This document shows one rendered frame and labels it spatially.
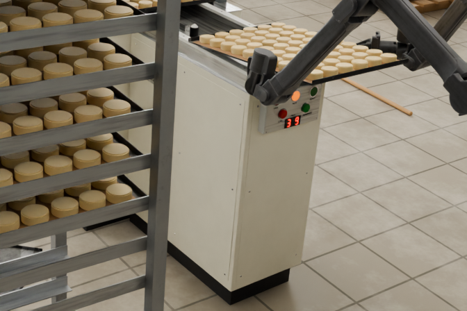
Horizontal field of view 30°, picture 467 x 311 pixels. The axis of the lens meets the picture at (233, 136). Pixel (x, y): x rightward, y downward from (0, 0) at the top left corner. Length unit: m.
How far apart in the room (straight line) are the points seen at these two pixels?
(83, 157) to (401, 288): 2.01
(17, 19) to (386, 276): 2.28
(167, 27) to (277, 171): 1.52
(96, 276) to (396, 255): 1.20
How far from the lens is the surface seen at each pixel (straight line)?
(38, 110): 1.59
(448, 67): 2.05
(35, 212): 1.62
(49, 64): 1.53
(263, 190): 2.94
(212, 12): 3.31
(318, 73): 2.48
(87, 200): 1.65
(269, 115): 2.77
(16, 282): 1.62
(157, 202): 1.63
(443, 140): 4.66
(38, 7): 1.53
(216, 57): 2.84
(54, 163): 1.59
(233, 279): 3.07
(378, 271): 3.47
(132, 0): 3.30
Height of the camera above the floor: 1.89
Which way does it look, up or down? 26 degrees down
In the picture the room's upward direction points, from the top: 5 degrees clockwise
